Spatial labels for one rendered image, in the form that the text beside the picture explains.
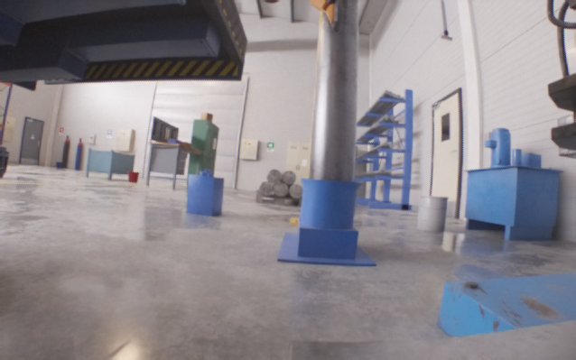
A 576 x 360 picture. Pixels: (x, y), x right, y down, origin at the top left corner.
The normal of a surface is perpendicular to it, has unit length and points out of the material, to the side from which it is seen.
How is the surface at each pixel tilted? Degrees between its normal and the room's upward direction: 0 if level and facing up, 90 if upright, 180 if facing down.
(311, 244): 90
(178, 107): 90
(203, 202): 90
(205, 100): 90
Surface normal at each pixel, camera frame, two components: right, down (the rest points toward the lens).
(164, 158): 0.00, -0.06
